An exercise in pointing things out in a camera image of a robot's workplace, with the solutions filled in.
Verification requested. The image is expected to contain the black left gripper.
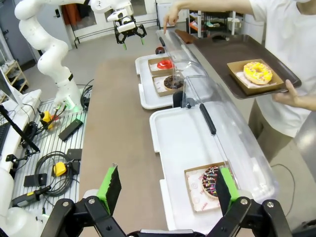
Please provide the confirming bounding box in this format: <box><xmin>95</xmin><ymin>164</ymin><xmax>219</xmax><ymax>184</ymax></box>
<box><xmin>114</xmin><ymin>15</ymin><xmax>148</xmax><ymax>51</ymax></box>

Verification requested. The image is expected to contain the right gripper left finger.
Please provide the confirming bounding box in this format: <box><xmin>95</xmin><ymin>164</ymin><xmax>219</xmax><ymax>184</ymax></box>
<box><xmin>41</xmin><ymin>164</ymin><xmax>129</xmax><ymax>237</ymax></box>

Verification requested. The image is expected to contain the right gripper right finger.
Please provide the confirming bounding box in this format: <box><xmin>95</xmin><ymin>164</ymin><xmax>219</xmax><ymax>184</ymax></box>
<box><xmin>207</xmin><ymin>167</ymin><xmax>293</xmax><ymax>237</ymax></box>

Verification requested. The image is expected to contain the dark brown serving tray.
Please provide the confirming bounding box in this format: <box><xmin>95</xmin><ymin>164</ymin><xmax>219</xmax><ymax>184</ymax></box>
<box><xmin>194</xmin><ymin>34</ymin><xmax>302</xmax><ymax>100</ymax></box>

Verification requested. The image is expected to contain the brown cardboard donut tray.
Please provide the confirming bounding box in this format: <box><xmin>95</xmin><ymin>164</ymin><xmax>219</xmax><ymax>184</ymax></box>
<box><xmin>152</xmin><ymin>74</ymin><xmax>186</xmax><ymax>97</ymax></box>
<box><xmin>184</xmin><ymin>161</ymin><xmax>239</xmax><ymax>213</ymax></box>
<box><xmin>148</xmin><ymin>57</ymin><xmax>177</xmax><ymax>76</ymax></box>
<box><xmin>226</xmin><ymin>58</ymin><xmax>284</xmax><ymax>96</ymax></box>

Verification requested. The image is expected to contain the white printed paper liner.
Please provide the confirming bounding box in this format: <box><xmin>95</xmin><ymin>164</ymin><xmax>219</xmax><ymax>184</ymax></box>
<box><xmin>236</xmin><ymin>70</ymin><xmax>278</xmax><ymax>89</ymax></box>
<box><xmin>155</xmin><ymin>78</ymin><xmax>173</xmax><ymax>92</ymax></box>
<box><xmin>150</xmin><ymin>60</ymin><xmax>175</xmax><ymax>72</ymax></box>
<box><xmin>185</xmin><ymin>168</ymin><xmax>222</xmax><ymax>212</ymax></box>

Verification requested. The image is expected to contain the yellow sprinkled donut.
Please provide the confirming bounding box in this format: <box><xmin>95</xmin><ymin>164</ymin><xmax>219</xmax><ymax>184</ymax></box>
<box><xmin>243</xmin><ymin>61</ymin><xmax>274</xmax><ymax>85</ymax></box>

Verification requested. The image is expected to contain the person's right forearm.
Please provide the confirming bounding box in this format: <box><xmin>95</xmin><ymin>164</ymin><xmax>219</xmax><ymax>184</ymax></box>
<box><xmin>181</xmin><ymin>0</ymin><xmax>253</xmax><ymax>16</ymax></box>

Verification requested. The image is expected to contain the person's left forearm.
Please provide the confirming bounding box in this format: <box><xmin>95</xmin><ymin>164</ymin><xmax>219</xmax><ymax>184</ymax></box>
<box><xmin>297</xmin><ymin>95</ymin><xmax>316</xmax><ymax>112</ymax></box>

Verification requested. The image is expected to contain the dark donut with colourful sprinkles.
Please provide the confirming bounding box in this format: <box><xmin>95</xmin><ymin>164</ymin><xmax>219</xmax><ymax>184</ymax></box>
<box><xmin>201</xmin><ymin>166</ymin><xmax>223</xmax><ymax>199</ymax></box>

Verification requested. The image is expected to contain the red glazed donut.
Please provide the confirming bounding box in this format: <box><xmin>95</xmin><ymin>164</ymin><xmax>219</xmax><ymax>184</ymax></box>
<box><xmin>157</xmin><ymin>59</ymin><xmax>175</xmax><ymax>70</ymax></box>

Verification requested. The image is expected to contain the chocolate glazed donut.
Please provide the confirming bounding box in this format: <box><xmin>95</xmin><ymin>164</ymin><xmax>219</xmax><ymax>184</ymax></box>
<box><xmin>163</xmin><ymin>75</ymin><xmax>185</xmax><ymax>91</ymax></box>

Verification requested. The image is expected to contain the person in white T-shirt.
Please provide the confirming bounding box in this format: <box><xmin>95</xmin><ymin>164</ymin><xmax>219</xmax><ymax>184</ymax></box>
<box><xmin>247</xmin><ymin>0</ymin><xmax>316</xmax><ymax>162</ymax></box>

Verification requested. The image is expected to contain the person's right hand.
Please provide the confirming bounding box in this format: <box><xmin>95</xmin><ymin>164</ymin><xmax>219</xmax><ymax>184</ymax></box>
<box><xmin>162</xmin><ymin>3</ymin><xmax>184</xmax><ymax>35</ymax></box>

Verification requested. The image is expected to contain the person's left hand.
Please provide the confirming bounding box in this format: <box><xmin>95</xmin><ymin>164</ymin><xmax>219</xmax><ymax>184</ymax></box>
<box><xmin>272</xmin><ymin>79</ymin><xmax>301</xmax><ymax>107</ymax></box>

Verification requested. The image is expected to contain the white cabinet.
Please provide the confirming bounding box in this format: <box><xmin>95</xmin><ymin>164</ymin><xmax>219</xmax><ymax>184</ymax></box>
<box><xmin>157</xmin><ymin>2</ymin><xmax>171</xmax><ymax>27</ymax></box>

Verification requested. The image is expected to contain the square black box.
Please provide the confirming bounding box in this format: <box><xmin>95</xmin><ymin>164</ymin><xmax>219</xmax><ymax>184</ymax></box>
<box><xmin>66</xmin><ymin>148</ymin><xmax>82</xmax><ymax>160</ymax></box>

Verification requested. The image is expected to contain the yellow emergency stop button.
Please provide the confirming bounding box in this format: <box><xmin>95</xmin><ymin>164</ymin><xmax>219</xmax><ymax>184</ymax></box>
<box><xmin>53</xmin><ymin>161</ymin><xmax>67</xmax><ymax>177</ymax></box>
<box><xmin>39</xmin><ymin>111</ymin><xmax>55</xmax><ymax>130</ymax></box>

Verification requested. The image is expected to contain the clear display case lid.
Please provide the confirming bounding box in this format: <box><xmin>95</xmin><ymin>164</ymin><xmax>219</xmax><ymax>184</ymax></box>
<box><xmin>155</xmin><ymin>29</ymin><xmax>215</xmax><ymax>100</ymax></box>
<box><xmin>172</xmin><ymin>75</ymin><xmax>281</xmax><ymax>199</ymax></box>

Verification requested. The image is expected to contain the white display case base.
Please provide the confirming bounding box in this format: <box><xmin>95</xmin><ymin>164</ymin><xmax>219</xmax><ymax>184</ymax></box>
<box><xmin>149</xmin><ymin>107</ymin><xmax>279</xmax><ymax>235</ymax></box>
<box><xmin>135</xmin><ymin>54</ymin><xmax>189</xmax><ymax>110</ymax></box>

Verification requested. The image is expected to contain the long flat black box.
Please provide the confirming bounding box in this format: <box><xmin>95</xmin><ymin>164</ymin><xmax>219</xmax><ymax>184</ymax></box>
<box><xmin>58</xmin><ymin>118</ymin><xmax>83</xmax><ymax>142</ymax></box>

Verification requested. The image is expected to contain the black flat plate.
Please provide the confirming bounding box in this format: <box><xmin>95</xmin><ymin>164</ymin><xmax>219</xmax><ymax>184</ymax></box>
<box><xmin>23</xmin><ymin>173</ymin><xmax>47</xmax><ymax>188</ymax></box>

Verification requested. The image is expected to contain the black storage shelf rack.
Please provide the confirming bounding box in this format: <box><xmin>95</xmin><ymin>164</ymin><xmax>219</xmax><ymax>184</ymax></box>
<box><xmin>189</xmin><ymin>8</ymin><xmax>245</xmax><ymax>39</ymax></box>

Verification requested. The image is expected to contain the black handheld enabling device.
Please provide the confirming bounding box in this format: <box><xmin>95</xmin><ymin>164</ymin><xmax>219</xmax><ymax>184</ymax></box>
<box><xmin>11</xmin><ymin>185</ymin><xmax>52</xmax><ymax>208</ymax></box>

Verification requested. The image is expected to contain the long black rod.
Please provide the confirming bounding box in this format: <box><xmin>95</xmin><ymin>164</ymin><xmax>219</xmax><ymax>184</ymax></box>
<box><xmin>0</xmin><ymin>105</ymin><xmax>40</xmax><ymax>154</ymax></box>

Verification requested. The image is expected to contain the black keyboard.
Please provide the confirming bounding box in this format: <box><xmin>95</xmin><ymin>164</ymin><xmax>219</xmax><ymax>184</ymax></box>
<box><xmin>0</xmin><ymin>122</ymin><xmax>12</xmax><ymax>156</ymax></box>

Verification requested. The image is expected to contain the wooden shelf unit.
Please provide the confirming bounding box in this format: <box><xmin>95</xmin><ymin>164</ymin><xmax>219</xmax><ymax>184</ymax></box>
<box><xmin>0</xmin><ymin>60</ymin><xmax>29</xmax><ymax>104</ymax></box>

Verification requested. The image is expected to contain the white computer desk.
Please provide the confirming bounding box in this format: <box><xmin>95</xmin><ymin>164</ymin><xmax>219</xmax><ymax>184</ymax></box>
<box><xmin>0</xmin><ymin>89</ymin><xmax>42</xmax><ymax>173</ymax></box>

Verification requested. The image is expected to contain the computer monitor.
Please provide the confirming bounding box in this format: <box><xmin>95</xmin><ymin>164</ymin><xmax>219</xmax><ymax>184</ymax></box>
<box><xmin>0</xmin><ymin>66</ymin><xmax>23</xmax><ymax>107</ymax></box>

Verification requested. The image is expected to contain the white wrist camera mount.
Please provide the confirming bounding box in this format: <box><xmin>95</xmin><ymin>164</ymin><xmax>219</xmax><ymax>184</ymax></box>
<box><xmin>106</xmin><ymin>9</ymin><xmax>129</xmax><ymax>22</ymax></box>

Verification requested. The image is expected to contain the thin black floor cable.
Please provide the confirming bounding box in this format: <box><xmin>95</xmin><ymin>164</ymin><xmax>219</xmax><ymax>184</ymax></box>
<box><xmin>270</xmin><ymin>164</ymin><xmax>296</xmax><ymax>218</ymax></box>

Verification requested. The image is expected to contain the coiled black cable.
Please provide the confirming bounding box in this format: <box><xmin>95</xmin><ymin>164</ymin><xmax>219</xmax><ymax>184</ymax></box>
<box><xmin>34</xmin><ymin>151</ymin><xmax>80</xmax><ymax>198</ymax></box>

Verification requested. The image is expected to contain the ribbed aluminium base plate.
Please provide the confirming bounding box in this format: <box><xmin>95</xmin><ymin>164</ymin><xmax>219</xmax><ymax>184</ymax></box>
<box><xmin>11</xmin><ymin>97</ymin><xmax>87</xmax><ymax>218</ymax></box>

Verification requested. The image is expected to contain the black cable bundle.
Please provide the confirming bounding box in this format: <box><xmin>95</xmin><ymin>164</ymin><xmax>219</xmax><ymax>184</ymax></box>
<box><xmin>80</xmin><ymin>79</ymin><xmax>94</xmax><ymax>112</ymax></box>

